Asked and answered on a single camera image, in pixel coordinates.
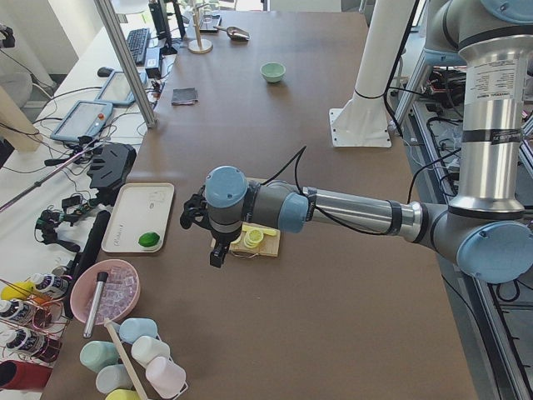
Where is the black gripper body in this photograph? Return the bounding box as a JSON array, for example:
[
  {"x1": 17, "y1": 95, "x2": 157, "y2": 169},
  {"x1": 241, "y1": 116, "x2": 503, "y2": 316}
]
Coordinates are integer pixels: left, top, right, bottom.
[{"x1": 212, "y1": 231, "x2": 233, "y2": 257}]

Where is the light green bowl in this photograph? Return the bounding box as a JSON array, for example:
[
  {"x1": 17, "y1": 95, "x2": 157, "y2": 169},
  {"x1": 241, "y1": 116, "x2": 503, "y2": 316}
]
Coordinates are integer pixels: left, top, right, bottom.
[{"x1": 260, "y1": 62, "x2": 286, "y2": 83}]

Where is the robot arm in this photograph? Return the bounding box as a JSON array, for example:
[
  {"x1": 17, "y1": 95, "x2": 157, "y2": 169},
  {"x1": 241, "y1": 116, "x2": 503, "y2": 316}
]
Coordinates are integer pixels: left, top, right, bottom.
[{"x1": 204, "y1": 1, "x2": 532, "y2": 283}]

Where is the pink bowl with ice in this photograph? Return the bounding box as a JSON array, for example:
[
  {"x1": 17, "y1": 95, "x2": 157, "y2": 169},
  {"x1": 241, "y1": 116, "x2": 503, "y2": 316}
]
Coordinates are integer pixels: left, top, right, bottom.
[{"x1": 69, "y1": 259, "x2": 141, "y2": 325}]

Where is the metal muddler in bowl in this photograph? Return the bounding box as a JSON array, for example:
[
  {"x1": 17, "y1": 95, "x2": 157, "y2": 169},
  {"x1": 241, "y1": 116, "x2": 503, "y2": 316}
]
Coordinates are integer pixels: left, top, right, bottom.
[{"x1": 82, "y1": 272, "x2": 108, "y2": 339}]

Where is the yellow plastic knife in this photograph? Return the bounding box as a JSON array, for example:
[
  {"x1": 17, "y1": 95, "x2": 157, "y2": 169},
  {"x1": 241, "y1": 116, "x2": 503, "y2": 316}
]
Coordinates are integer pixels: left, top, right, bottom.
[{"x1": 242, "y1": 223, "x2": 278, "y2": 237}]

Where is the stacked lemon slice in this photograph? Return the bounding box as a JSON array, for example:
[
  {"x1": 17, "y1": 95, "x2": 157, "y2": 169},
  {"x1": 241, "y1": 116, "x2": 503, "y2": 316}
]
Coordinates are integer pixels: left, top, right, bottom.
[{"x1": 243, "y1": 228, "x2": 264, "y2": 248}]

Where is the bamboo cutting board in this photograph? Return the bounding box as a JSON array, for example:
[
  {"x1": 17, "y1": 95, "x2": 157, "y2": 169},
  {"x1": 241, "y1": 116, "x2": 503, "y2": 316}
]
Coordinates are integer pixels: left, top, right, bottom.
[{"x1": 230, "y1": 230, "x2": 281, "y2": 258}]

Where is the green lime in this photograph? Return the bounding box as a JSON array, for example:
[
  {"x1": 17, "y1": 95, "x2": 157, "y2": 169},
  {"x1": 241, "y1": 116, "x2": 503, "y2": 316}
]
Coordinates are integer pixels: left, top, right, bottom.
[{"x1": 137, "y1": 232, "x2": 161, "y2": 248}]

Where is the cream rabbit tray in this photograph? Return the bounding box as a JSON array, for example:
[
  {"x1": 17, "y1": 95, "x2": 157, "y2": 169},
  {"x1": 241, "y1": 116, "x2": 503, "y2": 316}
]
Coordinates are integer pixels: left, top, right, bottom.
[{"x1": 102, "y1": 182, "x2": 175, "y2": 253}]

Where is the blue cup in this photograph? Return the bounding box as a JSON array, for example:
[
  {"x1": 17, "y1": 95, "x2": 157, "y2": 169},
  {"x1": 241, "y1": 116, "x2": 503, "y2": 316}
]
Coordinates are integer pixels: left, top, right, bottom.
[{"x1": 119, "y1": 317, "x2": 158, "y2": 344}]

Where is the white cup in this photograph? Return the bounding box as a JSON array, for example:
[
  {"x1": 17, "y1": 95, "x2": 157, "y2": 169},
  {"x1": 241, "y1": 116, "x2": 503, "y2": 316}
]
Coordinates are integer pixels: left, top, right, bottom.
[{"x1": 131, "y1": 336, "x2": 171, "y2": 368}]

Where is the pink cup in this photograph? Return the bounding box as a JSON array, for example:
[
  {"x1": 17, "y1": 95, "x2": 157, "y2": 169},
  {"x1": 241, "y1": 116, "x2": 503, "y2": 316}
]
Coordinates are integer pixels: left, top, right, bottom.
[{"x1": 145, "y1": 357, "x2": 187, "y2": 399}]

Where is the grey folded cloth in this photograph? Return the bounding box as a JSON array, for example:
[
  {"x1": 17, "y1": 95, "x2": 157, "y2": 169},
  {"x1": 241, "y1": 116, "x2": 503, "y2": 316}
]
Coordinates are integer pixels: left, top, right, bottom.
[{"x1": 171, "y1": 87, "x2": 198, "y2": 106}]

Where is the green cup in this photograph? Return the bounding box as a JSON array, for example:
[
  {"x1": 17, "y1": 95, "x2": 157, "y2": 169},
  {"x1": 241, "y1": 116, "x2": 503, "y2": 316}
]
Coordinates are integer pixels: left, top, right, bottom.
[{"x1": 79, "y1": 341, "x2": 119, "y2": 373}]

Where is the near teach pendant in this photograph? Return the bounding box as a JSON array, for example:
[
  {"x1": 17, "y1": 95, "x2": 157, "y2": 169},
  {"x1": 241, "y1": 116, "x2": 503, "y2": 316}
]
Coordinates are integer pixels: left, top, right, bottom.
[{"x1": 50, "y1": 101, "x2": 113, "y2": 143}]

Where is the teach pendant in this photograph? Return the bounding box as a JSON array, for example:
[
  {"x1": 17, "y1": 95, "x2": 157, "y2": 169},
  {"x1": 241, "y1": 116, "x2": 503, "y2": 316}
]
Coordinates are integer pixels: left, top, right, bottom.
[
  {"x1": 96, "y1": 71, "x2": 135, "y2": 108},
  {"x1": 50, "y1": 101, "x2": 113, "y2": 143}
]

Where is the far teach pendant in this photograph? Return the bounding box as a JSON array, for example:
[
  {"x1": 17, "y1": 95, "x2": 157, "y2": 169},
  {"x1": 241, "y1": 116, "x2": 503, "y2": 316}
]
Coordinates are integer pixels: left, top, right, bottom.
[{"x1": 96, "y1": 71, "x2": 135, "y2": 108}]

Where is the wooden mug tree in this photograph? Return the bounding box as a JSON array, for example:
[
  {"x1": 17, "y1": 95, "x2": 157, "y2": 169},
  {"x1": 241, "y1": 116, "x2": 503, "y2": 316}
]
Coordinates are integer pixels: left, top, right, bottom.
[{"x1": 188, "y1": 1, "x2": 212, "y2": 54}]

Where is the metal scoop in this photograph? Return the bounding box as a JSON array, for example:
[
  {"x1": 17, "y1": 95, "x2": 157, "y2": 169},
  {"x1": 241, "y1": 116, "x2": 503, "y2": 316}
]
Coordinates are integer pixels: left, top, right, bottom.
[{"x1": 214, "y1": 25, "x2": 250, "y2": 42}]

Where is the black keyboard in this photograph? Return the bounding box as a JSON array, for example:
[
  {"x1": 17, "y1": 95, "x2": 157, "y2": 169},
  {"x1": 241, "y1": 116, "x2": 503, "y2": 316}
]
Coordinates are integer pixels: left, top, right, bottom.
[{"x1": 126, "y1": 28, "x2": 150, "y2": 65}]

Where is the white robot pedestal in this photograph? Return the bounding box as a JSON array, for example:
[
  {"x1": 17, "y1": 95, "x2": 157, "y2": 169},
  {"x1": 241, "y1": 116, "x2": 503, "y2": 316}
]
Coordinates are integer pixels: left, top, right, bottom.
[{"x1": 329, "y1": 0, "x2": 418, "y2": 148}]

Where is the aluminium frame post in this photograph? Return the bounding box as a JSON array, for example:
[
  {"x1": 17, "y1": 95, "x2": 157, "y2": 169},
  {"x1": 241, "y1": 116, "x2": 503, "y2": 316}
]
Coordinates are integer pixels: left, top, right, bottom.
[{"x1": 93, "y1": 0, "x2": 157, "y2": 128}]

